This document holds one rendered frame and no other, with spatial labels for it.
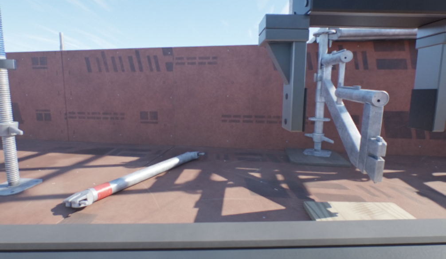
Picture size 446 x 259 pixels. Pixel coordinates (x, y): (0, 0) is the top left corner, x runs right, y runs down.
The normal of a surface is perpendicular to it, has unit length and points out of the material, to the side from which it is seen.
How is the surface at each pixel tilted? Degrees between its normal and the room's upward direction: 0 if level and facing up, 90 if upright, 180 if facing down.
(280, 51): 90
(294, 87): 90
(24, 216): 0
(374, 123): 93
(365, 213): 0
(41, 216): 0
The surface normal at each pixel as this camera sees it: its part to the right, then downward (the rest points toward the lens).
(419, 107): -1.00, 0.00
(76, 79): -0.15, 0.12
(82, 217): 0.00, -0.99
